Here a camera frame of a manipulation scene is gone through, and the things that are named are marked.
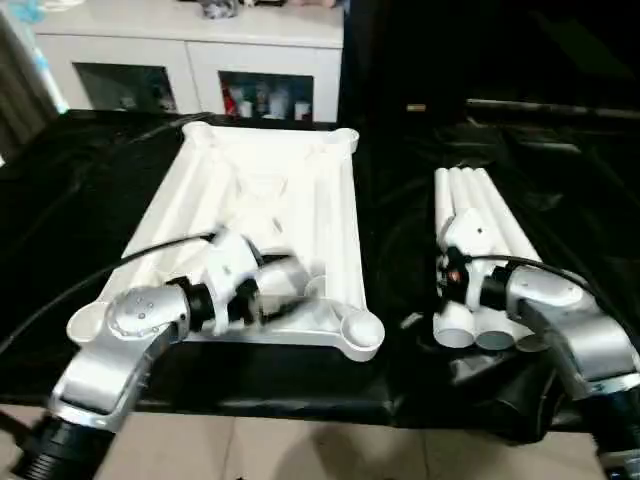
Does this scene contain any black left wrist camera cable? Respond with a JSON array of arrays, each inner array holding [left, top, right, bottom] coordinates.
[[0, 230, 221, 361]]

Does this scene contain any white plastic table leg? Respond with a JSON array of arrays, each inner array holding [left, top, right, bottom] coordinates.
[[448, 167, 517, 355], [462, 167, 547, 355], [432, 167, 476, 350], [474, 167, 544, 266]]

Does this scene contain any black backdrop cloth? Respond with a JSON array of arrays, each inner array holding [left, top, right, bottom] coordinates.
[[339, 0, 640, 131]]

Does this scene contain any dark metal pole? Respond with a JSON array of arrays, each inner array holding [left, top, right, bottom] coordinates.
[[467, 98, 640, 115]]

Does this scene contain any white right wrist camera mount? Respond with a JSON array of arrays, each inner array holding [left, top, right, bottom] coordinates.
[[437, 207, 496, 311]]

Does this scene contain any white glass-door cabinet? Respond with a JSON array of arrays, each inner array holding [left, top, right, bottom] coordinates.
[[32, 0, 346, 124]]

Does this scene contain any white plastic table top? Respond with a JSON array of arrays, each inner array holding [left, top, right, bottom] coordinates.
[[67, 122, 386, 364]]

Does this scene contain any grey curtain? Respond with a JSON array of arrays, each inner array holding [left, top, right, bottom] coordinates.
[[0, 9, 69, 166]]

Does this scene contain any black glossy mat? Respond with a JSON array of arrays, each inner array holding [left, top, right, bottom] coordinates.
[[0, 107, 640, 446]]

